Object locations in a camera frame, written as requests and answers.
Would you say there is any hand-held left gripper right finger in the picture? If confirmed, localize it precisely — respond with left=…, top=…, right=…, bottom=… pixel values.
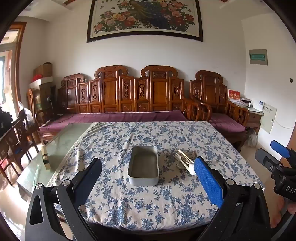
left=194, top=156, right=271, bottom=241

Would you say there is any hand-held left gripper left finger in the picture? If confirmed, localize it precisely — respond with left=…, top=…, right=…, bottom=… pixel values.
left=25, top=158, right=102, bottom=241

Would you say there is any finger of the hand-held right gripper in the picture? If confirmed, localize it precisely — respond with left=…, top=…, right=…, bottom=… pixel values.
left=270, top=140, right=296, bottom=160
left=255, top=148, right=284, bottom=172

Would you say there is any white plastic fork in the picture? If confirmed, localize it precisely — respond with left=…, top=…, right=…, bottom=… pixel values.
left=174, top=152, right=196, bottom=175

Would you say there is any rectangular metal tray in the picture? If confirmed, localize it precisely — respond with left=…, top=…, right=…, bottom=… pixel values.
left=128, top=146, right=159, bottom=186

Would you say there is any person's right hand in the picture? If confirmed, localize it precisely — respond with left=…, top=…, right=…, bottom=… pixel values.
left=270, top=200, right=296, bottom=230

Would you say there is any wooden side table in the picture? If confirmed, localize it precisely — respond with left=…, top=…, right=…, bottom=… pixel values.
left=245, top=105, right=265, bottom=135

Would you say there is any blue floral tablecloth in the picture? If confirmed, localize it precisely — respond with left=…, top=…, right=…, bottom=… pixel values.
left=46, top=121, right=265, bottom=232

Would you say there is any purple armchair cushion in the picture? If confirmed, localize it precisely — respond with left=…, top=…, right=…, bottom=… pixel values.
left=209, top=113, right=246, bottom=133

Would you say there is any red desk card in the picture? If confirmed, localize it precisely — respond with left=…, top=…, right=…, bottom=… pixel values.
left=228, top=89, right=241, bottom=104

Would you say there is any wooden dining chair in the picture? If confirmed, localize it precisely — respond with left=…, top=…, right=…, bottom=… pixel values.
left=5, top=113, right=40, bottom=172

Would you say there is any carved wooden armchair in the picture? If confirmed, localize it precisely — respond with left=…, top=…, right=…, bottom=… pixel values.
left=190, top=70, right=250, bottom=149

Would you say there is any carved wooden sofa bench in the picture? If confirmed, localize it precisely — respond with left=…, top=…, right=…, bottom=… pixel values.
left=57, top=65, right=201, bottom=144

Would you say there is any clear plastic bag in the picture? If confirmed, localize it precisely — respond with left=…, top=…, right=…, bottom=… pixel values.
left=18, top=102, right=35, bottom=123

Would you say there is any dark wooden cabinet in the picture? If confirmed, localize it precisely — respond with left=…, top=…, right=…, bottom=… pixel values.
left=39, top=82, right=57, bottom=116

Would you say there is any white box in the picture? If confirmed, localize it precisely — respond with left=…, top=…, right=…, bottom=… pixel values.
left=29, top=77, right=52, bottom=90

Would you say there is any brown cardboard box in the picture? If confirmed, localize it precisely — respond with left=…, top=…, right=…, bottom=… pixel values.
left=33, top=62, right=53, bottom=78

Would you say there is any framed peacock flower painting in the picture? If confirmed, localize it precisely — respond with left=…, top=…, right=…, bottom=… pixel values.
left=86, top=0, right=204, bottom=43

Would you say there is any white wall panel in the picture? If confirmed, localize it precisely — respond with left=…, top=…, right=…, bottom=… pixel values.
left=260, top=104, right=277, bottom=134

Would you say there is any grey wall box green label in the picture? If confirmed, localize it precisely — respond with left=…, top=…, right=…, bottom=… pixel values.
left=248, top=49, right=268, bottom=66

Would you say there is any wooden door frame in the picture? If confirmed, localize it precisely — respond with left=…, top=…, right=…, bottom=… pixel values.
left=0, top=22, right=27, bottom=116

